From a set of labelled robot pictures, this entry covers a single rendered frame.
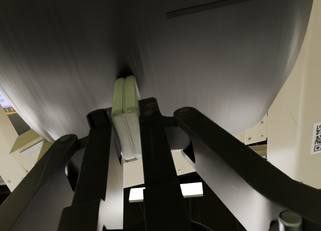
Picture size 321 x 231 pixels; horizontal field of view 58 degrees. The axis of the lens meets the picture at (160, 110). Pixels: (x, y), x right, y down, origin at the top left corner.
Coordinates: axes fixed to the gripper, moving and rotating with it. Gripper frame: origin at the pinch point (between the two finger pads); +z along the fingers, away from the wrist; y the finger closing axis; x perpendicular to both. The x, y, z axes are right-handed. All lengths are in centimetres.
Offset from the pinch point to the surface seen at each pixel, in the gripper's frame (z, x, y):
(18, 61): 3.1, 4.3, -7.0
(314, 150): 26.6, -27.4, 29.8
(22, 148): 67, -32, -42
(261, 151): 401, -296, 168
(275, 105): 34.5, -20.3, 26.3
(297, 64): 26.0, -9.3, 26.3
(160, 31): 2.5, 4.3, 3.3
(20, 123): 1106, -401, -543
